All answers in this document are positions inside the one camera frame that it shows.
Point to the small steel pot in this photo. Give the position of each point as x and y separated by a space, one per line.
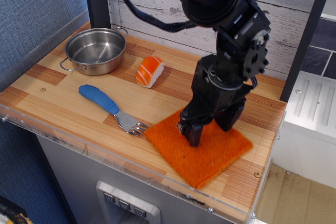
95 51

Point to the toy salmon sushi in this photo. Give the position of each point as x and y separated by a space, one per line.
149 71

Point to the black vertical frame post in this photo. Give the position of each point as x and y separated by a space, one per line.
306 38

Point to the blue handled metal fork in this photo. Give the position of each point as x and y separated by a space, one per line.
127 122

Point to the silver toy appliance cabinet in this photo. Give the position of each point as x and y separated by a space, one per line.
77 173

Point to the silver button panel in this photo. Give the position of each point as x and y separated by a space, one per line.
119 206

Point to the clear acrylic table guard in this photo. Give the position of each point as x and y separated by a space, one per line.
231 195

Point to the white grooved box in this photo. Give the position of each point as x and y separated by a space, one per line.
306 138

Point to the orange knitted cloth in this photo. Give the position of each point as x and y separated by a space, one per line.
197 165

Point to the yellow black object corner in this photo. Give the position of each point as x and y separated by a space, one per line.
13 215

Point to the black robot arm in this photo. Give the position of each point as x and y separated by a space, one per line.
242 33

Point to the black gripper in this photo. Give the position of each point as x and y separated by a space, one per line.
213 99

